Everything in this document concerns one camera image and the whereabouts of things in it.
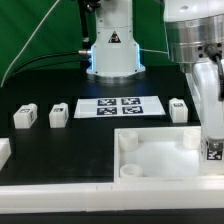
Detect white thin cable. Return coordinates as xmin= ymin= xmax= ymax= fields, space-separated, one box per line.
xmin=0 ymin=0 xmax=62 ymax=88

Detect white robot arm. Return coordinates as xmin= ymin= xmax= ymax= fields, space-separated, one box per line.
xmin=84 ymin=0 xmax=224 ymax=143

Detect green backdrop curtain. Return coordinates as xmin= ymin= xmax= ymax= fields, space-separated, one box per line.
xmin=0 ymin=0 xmax=170 ymax=85

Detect white front fence bar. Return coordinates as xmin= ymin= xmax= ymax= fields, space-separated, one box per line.
xmin=0 ymin=179 xmax=224 ymax=214

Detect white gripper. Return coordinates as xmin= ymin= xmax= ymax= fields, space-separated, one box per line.
xmin=186 ymin=61 xmax=224 ymax=142

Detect white left fence block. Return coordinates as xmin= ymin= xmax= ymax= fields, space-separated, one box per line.
xmin=0 ymin=138 xmax=11 ymax=171

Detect sheet with four markers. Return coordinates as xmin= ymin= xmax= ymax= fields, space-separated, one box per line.
xmin=74 ymin=96 xmax=165 ymax=118

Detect black cable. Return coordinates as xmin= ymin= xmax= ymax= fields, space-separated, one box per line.
xmin=13 ymin=49 xmax=92 ymax=76

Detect white square table top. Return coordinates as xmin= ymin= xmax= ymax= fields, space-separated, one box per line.
xmin=114 ymin=126 xmax=224 ymax=183

